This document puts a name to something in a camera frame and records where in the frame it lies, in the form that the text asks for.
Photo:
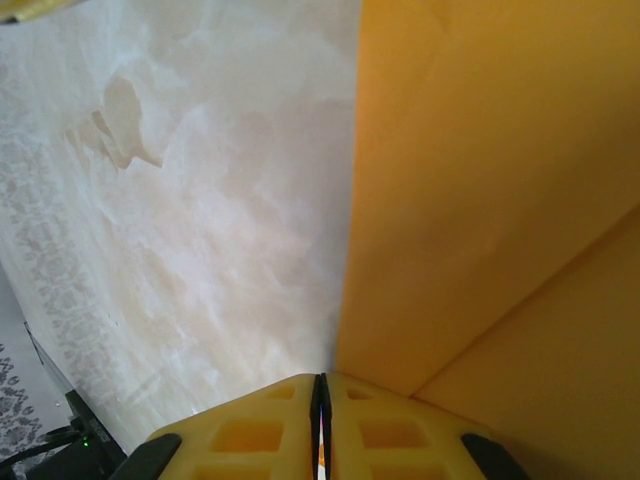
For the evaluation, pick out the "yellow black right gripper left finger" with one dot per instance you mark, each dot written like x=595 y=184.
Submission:
x=240 y=435

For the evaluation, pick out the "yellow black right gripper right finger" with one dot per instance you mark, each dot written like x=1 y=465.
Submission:
x=400 y=440

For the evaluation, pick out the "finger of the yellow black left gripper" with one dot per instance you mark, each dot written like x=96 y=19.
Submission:
x=25 y=7

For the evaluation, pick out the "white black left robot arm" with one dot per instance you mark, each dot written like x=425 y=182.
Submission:
x=95 y=450

